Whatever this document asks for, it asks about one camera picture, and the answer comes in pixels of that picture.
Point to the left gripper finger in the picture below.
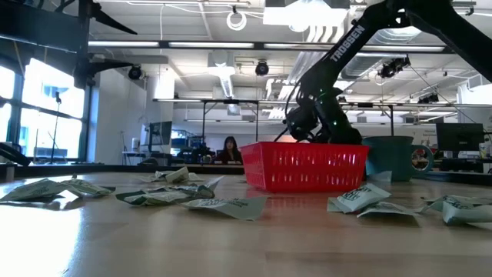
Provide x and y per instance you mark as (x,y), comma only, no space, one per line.
(102,69)
(107,20)

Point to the small light blue object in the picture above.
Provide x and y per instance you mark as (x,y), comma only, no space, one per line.
(212,182)

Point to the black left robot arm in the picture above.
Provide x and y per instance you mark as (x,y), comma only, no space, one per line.
(38,23)

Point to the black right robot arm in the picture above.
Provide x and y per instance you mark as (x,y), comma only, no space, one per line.
(369,23)

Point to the ceiling light strip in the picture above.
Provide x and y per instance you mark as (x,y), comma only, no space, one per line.
(296,45)
(403,49)
(211,45)
(123,44)

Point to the large window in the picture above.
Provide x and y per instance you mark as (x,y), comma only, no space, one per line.
(50,84)

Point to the black tripod stand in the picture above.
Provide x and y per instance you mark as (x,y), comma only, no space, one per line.
(57,98)

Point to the teal mug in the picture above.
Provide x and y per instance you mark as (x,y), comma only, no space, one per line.
(388,157)

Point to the red plastic basket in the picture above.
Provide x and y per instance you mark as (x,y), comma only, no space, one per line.
(303,181)

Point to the black track spotlight cluster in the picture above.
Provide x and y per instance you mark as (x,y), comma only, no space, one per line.
(392,67)
(428,99)

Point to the black computer monitor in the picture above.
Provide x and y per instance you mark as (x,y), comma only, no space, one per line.
(161,132)
(459,136)

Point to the person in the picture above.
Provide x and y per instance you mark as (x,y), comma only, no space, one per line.
(229,152)

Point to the white ceiling light panel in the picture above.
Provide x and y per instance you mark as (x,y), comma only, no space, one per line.
(303,17)

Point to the black desk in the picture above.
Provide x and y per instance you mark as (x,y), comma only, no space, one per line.
(461,163)

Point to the black ceiling camera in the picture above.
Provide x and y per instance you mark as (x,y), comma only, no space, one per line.
(261,68)
(135,72)

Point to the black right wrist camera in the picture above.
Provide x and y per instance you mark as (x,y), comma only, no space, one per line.
(301,123)

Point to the black metal rig frame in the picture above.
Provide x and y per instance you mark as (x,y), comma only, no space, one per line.
(230,101)
(365,104)

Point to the white ventilation duct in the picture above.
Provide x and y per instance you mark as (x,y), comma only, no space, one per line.
(223,73)

